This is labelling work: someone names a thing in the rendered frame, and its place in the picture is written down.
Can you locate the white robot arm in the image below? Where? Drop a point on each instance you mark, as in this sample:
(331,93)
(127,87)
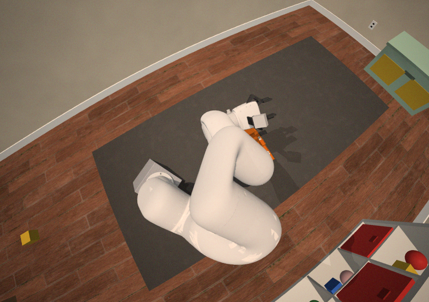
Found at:
(221,219)

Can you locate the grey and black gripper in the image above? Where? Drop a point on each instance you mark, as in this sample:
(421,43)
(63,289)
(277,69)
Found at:
(249,109)

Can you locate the orange rack of bins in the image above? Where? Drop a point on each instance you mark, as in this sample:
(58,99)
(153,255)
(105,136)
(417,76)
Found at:
(255,135)

